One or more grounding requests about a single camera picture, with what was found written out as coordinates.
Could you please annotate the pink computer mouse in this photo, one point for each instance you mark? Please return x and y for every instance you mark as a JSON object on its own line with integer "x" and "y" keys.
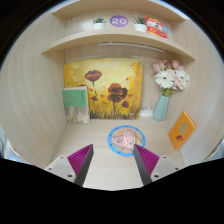
{"x": 129, "y": 139}

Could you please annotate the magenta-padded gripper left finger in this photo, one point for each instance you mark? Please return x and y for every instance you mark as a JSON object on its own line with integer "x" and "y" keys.
{"x": 78, "y": 161}

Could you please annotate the yellow poppy flower painting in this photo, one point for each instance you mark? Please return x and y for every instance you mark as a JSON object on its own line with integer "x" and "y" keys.
{"x": 106, "y": 76}

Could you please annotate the green-covered book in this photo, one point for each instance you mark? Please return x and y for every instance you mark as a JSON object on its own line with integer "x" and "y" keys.
{"x": 76, "y": 103}

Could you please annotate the pale teal vase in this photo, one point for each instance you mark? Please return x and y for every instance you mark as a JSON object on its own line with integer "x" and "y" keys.
{"x": 161, "y": 108}

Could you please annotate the round cartoon-print mouse pad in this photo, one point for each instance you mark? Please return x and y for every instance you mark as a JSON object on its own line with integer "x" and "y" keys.
{"x": 115, "y": 143}

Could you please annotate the white power strip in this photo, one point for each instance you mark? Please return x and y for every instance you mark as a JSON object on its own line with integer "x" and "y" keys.
{"x": 146, "y": 112}

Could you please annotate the pink and white flower bouquet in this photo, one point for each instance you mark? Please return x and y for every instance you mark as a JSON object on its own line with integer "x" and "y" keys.
{"x": 170, "y": 78}

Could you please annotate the white light bar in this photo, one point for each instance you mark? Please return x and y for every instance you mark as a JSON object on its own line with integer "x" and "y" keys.
{"x": 133, "y": 44}

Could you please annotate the orange book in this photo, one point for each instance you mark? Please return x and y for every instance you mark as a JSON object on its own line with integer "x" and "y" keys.
{"x": 182, "y": 130}

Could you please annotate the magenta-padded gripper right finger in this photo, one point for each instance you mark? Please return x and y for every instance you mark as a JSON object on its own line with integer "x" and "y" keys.
{"x": 147, "y": 161}

